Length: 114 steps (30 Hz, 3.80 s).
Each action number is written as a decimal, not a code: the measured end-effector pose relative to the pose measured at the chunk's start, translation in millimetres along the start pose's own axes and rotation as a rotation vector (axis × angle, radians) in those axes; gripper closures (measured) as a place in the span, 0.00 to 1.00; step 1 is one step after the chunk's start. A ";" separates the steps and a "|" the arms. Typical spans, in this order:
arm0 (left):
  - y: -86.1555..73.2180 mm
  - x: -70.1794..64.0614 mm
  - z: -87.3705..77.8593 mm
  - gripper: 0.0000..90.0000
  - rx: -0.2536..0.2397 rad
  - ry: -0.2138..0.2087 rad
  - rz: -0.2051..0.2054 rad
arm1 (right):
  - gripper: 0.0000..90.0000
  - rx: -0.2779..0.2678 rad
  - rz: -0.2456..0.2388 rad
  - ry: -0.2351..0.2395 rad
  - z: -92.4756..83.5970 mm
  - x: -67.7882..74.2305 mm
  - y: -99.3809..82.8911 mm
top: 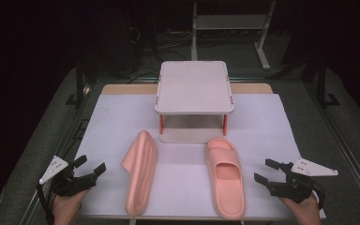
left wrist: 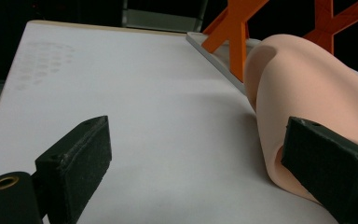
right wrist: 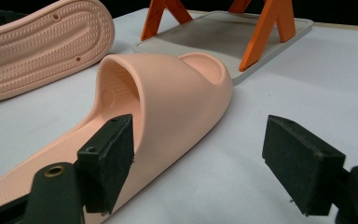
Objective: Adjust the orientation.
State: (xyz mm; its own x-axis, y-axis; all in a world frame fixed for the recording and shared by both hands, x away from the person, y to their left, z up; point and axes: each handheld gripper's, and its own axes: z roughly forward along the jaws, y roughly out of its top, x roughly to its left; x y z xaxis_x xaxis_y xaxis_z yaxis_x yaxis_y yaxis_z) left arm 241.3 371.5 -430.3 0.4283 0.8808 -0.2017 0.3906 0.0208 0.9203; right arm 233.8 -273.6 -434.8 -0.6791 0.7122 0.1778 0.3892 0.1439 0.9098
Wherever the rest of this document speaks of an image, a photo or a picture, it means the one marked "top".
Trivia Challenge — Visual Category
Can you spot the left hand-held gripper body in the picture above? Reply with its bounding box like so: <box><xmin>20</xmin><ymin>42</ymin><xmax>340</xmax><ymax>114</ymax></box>
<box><xmin>38</xmin><ymin>155</ymin><xmax>98</xmax><ymax>198</ymax></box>

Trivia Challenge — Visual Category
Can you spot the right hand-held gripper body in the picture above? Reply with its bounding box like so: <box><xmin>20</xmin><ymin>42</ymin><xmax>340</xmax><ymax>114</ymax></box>
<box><xmin>266</xmin><ymin>157</ymin><xmax>339</xmax><ymax>204</ymax></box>

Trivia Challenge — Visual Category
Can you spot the pink rubber slipper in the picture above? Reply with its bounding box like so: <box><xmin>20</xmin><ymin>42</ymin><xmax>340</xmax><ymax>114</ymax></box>
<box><xmin>204</xmin><ymin>137</ymin><xmax>247</xmax><ymax>220</ymax></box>
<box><xmin>120</xmin><ymin>129</ymin><xmax>158</xmax><ymax>218</ymax></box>

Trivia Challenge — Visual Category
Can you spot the white two-tier shoe rack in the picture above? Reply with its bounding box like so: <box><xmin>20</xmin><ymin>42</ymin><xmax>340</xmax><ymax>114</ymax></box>
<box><xmin>154</xmin><ymin>60</ymin><xmax>235</xmax><ymax>144</ymax></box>

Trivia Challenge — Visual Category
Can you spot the person's left hand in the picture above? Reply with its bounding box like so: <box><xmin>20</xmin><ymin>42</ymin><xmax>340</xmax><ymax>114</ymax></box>
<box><xmin>52</xmin><ymin>187</ymin><xmax>90</xmax><ymax>225</ymax></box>

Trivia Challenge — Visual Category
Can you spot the person's right hand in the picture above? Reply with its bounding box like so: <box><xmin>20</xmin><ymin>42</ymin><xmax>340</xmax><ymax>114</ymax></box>
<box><xmin>279</xmin><ymin>191</ymin><xmax>323</xmax><ymax>225</ymax></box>

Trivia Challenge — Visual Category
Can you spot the black metal stand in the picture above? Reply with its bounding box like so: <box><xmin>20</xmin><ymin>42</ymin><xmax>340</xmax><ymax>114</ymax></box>
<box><xmin>65</xmin><ymin>59</ymin><xmax>92</xmax><ymax>109</ymax></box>
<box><xmin>316</xmin><ymin>59</ymin><xmax>341</xmax><ymax>109</ymax></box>

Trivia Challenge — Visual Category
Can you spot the white table mat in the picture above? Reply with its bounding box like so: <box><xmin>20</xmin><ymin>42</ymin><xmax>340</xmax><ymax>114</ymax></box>
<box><xmin>73</xmin><ymin>93</ymin><xmax>327</xmax><ymax>219</ymax></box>

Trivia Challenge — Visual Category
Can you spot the white metal stand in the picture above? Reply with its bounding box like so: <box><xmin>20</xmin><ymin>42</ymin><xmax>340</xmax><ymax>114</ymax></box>
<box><xmin>190</xmin><ymin>0</ymin><xmax>278</xmax><ymax>70</ymax></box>

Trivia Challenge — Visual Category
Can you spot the metal floor rail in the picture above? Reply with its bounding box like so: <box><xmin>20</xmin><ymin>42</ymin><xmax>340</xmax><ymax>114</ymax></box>
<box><xmin>18</xmin><ymin>82</ymin><xmax>98</xmax><ymax>225</ymax></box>
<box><xmin>304</xmin><ymin>82</ymin><xmax>360</xmax><ymax>218</ymax></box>

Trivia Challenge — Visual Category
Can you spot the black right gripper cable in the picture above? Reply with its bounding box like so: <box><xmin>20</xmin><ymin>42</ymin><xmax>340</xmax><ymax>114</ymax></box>
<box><xmin>310</xmin><ymin>181</ymin><xmax>326</xmax><ymax>211</ymax></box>

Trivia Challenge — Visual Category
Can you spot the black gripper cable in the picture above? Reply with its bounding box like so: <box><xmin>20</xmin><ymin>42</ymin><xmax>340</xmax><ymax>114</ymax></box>
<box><xmin>310</xmin><ymin>181</ymin><xmax>326</xmax><ymax>211</ymax></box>
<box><xmin>36</xmin><ymin>182</ymin><xmax>56</xmax><ymax>225</ymax></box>

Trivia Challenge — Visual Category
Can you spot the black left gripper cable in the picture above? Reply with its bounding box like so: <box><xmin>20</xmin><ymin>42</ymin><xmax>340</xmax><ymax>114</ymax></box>
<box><xmin>36</xmin><ymin>182</ymin><xmax>56</xmax><ymax>225</ymax></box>

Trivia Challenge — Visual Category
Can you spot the bundle of floor cables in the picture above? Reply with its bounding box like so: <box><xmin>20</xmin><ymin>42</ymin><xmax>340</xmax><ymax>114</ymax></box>
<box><xmin>127</xmin><ymin>26</ymin><xmax>195</xmax><ymax>84</ymax></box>

